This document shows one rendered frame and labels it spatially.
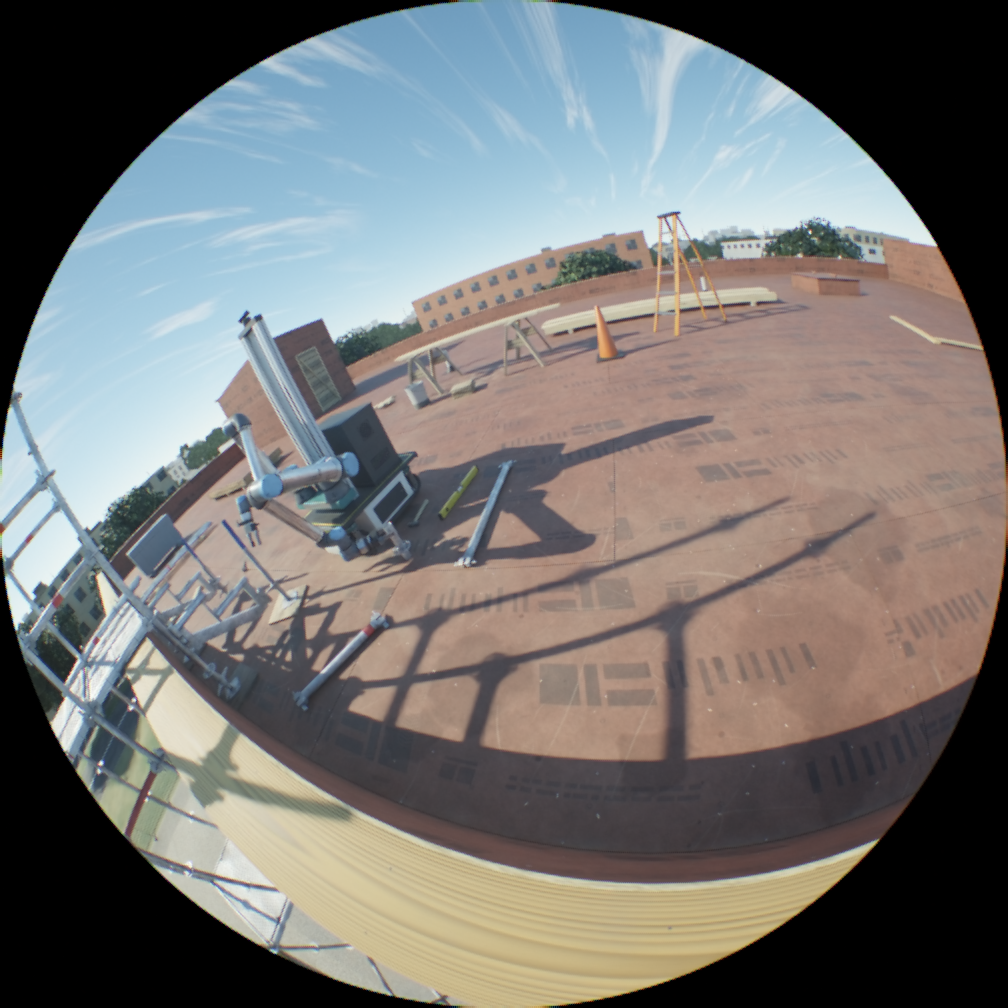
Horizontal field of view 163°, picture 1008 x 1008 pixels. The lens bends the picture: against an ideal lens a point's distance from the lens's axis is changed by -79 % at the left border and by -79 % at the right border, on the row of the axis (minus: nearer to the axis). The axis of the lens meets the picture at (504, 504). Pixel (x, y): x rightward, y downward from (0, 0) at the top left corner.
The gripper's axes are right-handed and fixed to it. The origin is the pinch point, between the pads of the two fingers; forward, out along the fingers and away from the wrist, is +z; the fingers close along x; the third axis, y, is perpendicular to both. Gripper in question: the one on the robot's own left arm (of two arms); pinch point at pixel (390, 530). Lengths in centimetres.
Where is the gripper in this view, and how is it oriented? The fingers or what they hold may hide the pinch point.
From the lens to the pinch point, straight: 214.5
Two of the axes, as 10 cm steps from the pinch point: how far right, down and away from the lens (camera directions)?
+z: 8.6, -4.8, 1.7
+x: -3.9, -4.1, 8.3
